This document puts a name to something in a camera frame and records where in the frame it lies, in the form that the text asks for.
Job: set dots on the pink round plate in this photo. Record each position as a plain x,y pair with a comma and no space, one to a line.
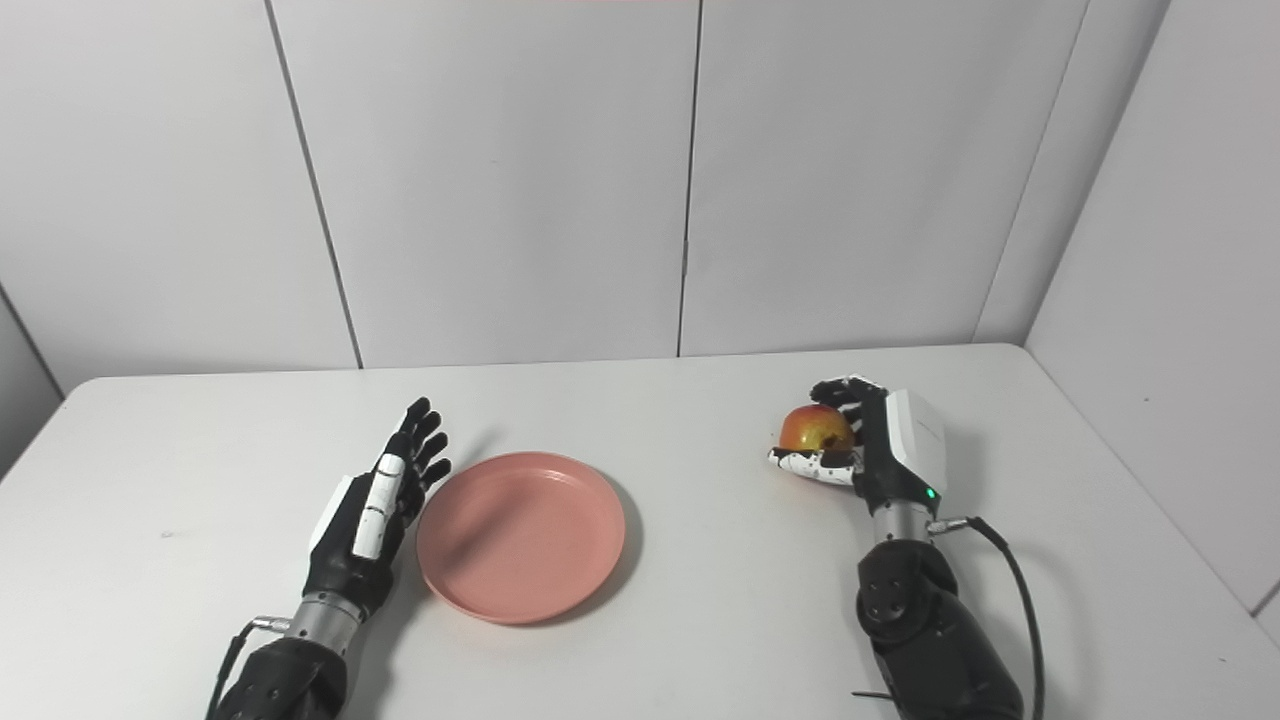
520,540

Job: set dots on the red yellow pomegranate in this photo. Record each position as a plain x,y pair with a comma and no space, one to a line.
815,430

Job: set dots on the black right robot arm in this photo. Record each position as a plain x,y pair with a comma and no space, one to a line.
920,630

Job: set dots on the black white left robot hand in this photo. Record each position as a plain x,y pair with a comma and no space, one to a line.
340,565

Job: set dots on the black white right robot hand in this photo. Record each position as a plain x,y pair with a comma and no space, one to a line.
900,450

